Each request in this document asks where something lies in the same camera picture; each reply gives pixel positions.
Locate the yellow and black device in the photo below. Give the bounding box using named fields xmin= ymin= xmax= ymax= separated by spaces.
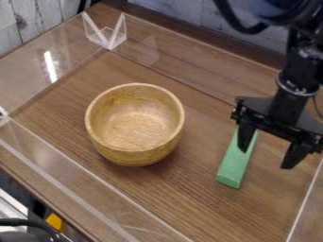
xmin=46 ymin=213 xmax=74 ymax=242

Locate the clear acrylic corner bracket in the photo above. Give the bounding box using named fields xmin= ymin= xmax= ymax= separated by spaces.
xmin=80 ymin=12 xmax=127 ymax=50

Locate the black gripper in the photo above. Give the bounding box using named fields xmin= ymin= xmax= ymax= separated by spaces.
xmin=231 ymin=91 xmax=323 ymax=169

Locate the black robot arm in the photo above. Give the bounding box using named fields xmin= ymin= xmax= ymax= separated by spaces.
xmin=233 ymin=0 xmax=323 ymax=169

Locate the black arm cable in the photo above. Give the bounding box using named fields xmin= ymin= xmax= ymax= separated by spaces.
xmin=213 ymin=0 xmax=295 ymax=36

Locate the clear acrylic tray wall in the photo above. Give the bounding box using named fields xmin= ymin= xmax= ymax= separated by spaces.
xmin=0 ymin=108 xmax=194 ymax=242

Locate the green rectangular block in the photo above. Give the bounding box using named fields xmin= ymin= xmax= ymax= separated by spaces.
xmin=217 ymin=132 xmax=259 ymax=189

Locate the brown wooden bowl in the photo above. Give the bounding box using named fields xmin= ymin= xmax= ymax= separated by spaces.
xmin=84 ymin=82 xmax=186 ymax=166

